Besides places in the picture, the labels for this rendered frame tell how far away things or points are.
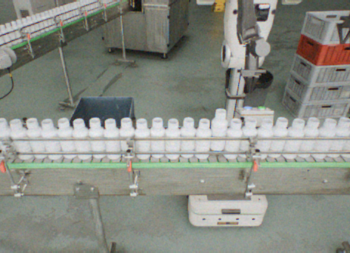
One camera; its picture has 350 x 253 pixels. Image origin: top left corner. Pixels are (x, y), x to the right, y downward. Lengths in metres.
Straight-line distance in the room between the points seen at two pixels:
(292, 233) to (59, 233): 1.64
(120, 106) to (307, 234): 1.57
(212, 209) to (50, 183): 1.10
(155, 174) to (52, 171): 0.40
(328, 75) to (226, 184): 2.34
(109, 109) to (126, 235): 0.91
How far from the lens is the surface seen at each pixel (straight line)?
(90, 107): 1.68
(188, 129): 0.99
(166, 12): 4.53
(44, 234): 2.21
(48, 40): 2.88
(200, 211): 1.91
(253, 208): 1.97
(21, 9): 7.01
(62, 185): 1.20
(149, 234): 2.05
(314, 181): 1.27
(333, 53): 3.21
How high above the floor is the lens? 1.72
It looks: 33 degrees down
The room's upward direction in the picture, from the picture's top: straight up
